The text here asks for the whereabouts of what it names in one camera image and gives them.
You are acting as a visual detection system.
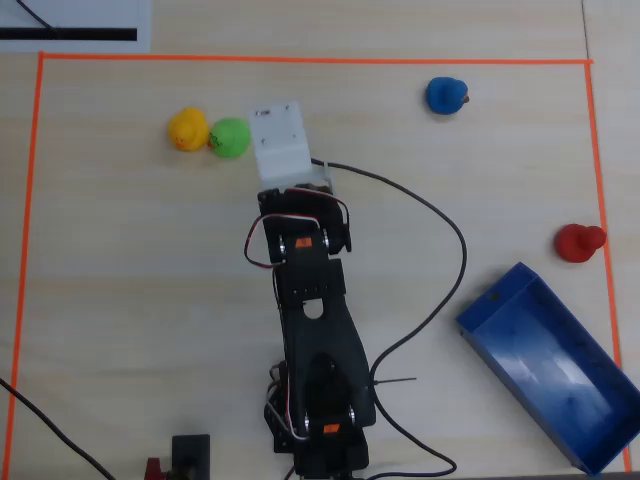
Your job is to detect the yellow rubber duck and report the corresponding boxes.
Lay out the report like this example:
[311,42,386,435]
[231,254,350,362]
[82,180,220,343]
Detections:
[167,107,210,153]

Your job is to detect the white paper with black stripe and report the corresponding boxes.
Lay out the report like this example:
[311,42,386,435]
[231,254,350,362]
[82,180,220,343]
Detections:
[0,0,152,53]

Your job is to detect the thick black cable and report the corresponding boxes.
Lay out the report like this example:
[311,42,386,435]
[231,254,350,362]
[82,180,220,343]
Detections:
[0,377,117,480]

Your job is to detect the black camera cable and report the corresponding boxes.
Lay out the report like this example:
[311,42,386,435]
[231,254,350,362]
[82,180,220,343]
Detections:
[309,158,469,480]

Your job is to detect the green rubber duck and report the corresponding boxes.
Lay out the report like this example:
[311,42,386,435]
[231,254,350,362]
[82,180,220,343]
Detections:
[208,117,252,160]

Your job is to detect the red rubber duck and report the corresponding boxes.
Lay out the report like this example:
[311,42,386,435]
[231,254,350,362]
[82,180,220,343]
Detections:
[553,223,608,264]

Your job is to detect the thin black cable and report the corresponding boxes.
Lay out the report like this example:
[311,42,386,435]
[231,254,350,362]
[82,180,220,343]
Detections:
[16,0,57,32]

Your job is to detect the blue plastic box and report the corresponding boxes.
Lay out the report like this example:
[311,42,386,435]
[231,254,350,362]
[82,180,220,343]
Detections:
[454,261,640,477]

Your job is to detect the red white black servo wires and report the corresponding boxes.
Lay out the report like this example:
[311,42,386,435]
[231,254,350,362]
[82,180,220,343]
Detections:
[263,362,312,443]
[243,192,351,271]

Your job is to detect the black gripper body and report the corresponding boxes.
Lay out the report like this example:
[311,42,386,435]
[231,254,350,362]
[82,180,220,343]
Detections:
[257,184,352,254]

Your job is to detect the blue rubber duck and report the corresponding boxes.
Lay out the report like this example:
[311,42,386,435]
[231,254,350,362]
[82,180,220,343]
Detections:
[425,76,471,116]

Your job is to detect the orange tape strip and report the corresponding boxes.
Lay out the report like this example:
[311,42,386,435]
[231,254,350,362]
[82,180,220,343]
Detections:
[583,59,634,474]
[38,51,594,66]
[3,52,46,480]

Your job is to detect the black table clamp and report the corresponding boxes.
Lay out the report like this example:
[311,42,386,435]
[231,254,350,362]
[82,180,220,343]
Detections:
[171,433,212,480]

